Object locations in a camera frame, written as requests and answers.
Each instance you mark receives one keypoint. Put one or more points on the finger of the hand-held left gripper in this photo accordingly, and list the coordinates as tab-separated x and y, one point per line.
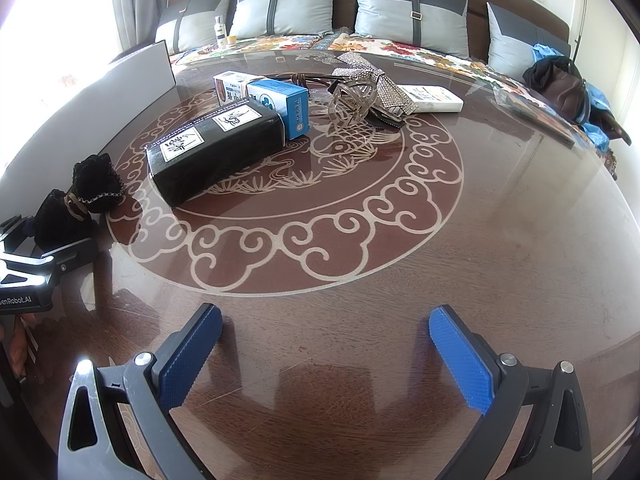
15	232
72	255

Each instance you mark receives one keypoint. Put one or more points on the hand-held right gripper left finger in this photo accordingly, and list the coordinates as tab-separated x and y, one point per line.
190	355

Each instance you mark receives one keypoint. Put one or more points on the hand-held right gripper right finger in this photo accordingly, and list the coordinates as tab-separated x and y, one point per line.
460	360

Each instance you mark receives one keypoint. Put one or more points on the white sunscreen tube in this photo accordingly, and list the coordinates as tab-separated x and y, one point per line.
435	100

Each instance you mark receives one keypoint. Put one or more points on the brown patterned desktop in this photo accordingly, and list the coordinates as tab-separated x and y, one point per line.
500	260

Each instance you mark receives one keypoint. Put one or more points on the white storage box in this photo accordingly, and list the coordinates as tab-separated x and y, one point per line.
115	90

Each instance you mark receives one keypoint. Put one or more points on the black box with white labels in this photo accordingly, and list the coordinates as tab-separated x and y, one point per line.
215	155

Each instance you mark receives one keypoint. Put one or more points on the black hair clip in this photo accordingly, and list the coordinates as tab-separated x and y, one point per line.
385	120

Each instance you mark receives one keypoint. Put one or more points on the grey two-tone pillow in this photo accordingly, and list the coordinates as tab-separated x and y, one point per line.
285	7
510	45
395	15
192	27

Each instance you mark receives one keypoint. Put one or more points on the blue and white medicine box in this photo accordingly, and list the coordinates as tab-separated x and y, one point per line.
290	107

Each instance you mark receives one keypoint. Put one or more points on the white bottle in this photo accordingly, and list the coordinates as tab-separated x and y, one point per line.
220	27

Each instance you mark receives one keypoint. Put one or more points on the translucent hair claw clip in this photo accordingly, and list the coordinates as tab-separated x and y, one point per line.
350	102

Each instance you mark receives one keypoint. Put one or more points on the dark bag with blue cloth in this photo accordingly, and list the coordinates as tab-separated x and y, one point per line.
600	110

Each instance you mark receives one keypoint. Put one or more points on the brown and black handbag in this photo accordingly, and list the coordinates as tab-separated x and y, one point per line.
562	90

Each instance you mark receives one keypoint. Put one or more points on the rhinestone bow hair clip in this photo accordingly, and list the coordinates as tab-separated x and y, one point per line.
387	80

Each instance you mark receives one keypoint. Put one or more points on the floral bedsheet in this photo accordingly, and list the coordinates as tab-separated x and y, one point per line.
430	55

